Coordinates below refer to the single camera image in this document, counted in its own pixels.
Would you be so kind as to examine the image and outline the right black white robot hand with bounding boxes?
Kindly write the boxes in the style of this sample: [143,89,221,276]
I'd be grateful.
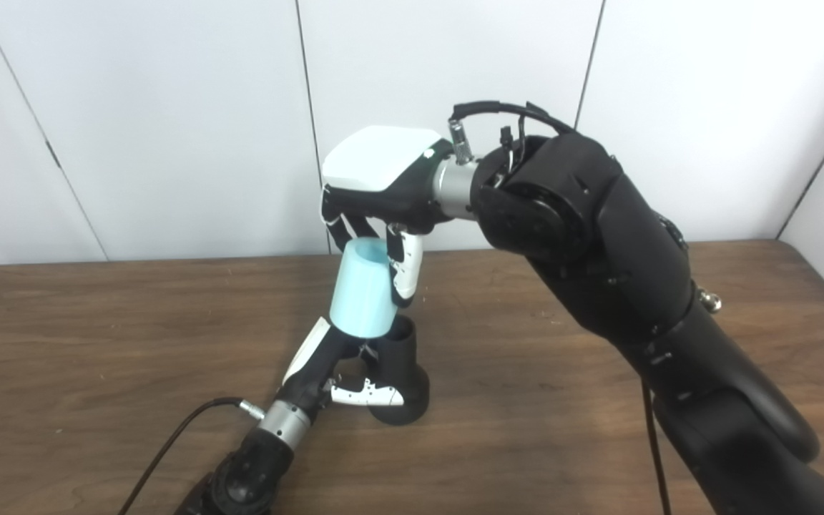
[320,126,456,310]

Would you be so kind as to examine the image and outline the light-blue hose piece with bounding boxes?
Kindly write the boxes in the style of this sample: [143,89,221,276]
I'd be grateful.
[329,239,396,338]

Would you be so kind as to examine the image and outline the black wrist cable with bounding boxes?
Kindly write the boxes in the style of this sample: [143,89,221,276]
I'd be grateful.
[450,100,670,515]
[117,397,266,515]

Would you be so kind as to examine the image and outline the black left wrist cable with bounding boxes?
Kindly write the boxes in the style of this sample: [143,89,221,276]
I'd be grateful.
[117,397,266,515]

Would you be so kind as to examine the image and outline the black flared nozzle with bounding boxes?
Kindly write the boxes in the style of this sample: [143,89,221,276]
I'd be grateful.
[366,315,431,426]

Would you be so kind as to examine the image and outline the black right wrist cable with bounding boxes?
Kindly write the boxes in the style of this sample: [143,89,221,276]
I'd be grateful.
[450,100,670,515]

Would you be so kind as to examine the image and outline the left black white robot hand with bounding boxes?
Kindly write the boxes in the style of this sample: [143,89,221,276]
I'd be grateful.
[274,315,406,419]

